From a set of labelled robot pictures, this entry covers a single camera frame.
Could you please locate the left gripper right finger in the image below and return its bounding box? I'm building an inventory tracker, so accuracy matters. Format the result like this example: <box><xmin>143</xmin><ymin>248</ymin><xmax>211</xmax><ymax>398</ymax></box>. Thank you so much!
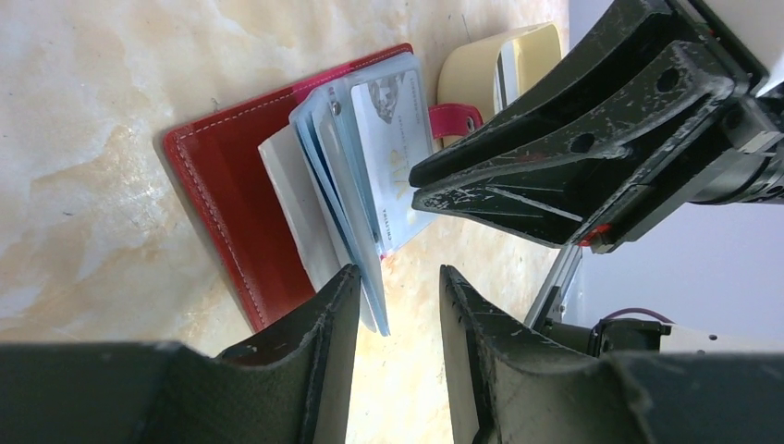
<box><xmin>439</xmin><ymin>265</ymin><xmax>783</xmax><ymax>443</ymax></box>

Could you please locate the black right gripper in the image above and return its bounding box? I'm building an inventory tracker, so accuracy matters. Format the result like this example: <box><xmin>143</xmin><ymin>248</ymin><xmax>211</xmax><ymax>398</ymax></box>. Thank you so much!
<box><xmin>410</xmin><ymin>1</ymin><xmax>783</xmax><ymax>253</ymax></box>

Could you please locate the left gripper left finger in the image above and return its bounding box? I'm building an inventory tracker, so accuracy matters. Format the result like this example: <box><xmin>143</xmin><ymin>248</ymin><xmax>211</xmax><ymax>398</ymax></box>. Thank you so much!
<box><xmin>1</xmin><ymin>265</ymin><xmax>361</xmax><ymax>443</ymax></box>

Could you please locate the red leather card holder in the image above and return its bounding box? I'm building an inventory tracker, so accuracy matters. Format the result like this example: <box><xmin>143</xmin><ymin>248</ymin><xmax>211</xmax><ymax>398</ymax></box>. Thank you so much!
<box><xmin>162</xmin><ymin>41</ymin><xmax>485</xmax><ymax>339</ymax></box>

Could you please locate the silver VIP card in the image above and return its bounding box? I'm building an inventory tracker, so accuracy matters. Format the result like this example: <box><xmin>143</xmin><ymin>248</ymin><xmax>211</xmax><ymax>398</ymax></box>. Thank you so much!
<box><xmin>349</xmin><ymin>69</ymin><xmax>435</xmax><ymax>253</ymax></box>

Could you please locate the beige oval tray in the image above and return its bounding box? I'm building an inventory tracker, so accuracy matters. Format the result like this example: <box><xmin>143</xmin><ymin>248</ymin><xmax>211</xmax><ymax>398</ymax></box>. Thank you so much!
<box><xmin>431</xmin><ymin>22</ymin><xmax>563</xmax><ymax>147</ymax></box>

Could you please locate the aluminium frame rail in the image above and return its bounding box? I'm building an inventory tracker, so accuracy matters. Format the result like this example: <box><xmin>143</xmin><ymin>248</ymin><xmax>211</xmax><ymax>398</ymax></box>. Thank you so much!
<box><xmin>523</xmin><ymin>246</ymin><xmax>582</xmax><ymax>331</ymax></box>

